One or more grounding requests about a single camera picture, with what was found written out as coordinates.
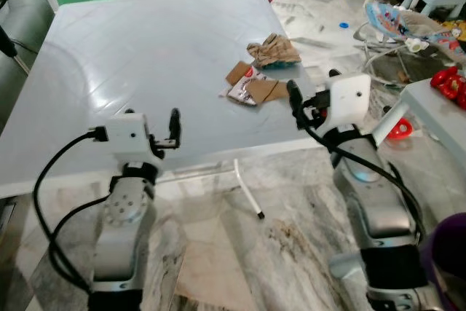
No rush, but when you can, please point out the plain brown cardboard piece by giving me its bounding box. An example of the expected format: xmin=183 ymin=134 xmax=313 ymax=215
xmin=246 ymin=78 xmax=291 ymax=103

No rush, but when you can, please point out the brown paper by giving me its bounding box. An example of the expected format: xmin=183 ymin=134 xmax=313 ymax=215
xmin=247 ymin=32 xmax=302 ymax=72

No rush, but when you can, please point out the red white printed carton piece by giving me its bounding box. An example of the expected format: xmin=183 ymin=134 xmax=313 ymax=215
xmin=221 ymin=61 xmax=269 ymax=106

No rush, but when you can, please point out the purple rubbish bin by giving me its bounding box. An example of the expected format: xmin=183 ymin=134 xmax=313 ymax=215
xmin=421 ymin=212 xmax=466 ymax=311

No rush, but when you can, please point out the colourful baby bouncer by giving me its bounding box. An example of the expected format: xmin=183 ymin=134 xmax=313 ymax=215
xmin=355 ymin=1 xmax=466 ymax=66

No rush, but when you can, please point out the white metal table leg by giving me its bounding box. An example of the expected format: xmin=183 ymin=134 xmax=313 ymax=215
xmin=233 ymin=160 xmax=265 ymax=220

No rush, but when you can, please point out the small grey plastic table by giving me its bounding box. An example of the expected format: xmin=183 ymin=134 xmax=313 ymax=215
xmin=374 ymin=76 xmax=466 ymax=168

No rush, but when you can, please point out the red plastic toy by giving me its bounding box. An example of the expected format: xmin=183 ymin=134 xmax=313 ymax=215
xmin=430 ymin=66 xmax=466 ymax=110

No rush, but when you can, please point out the dark grey sofa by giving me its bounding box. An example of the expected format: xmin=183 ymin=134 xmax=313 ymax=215
xmin=0 ymin=0 xmax=56 ymax=131

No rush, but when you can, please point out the yellow patterned round toy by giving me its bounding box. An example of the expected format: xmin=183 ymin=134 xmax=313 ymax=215
xmin=447 ymin=20 xmax=466 ymax=44

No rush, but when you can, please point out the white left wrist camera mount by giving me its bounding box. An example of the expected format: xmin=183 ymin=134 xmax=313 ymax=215
xmin=95 ymin=114 xmax=151 ymax=163

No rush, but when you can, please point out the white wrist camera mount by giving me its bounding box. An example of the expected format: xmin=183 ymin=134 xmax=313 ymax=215
xmin=95 ymin=114 xmax=151 ymax=163
xmin=323 ymin=73 xmax=373 ymax=134

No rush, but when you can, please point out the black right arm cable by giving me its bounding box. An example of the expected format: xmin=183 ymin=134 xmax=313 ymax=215
xmin=288 ymin=96 xmax=427 ymax=243

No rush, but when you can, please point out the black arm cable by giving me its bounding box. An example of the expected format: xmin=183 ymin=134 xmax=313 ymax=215
xmin=288 ymin=96 xmax=427 ymax=243
xmin=31 ymin=127 xmax=110 ymax=294

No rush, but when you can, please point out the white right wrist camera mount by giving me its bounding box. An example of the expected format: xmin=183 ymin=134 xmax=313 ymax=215
xmin=323 ymin=73 xmax=373 ymax=134

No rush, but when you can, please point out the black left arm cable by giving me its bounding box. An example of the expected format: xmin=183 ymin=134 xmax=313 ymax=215
xmin=31 ymin=127 xmax=110 ymax=294

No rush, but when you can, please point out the red ring toy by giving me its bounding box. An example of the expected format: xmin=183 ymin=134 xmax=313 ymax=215
xmin=385 ymin=117 xmax=414 ymax=141

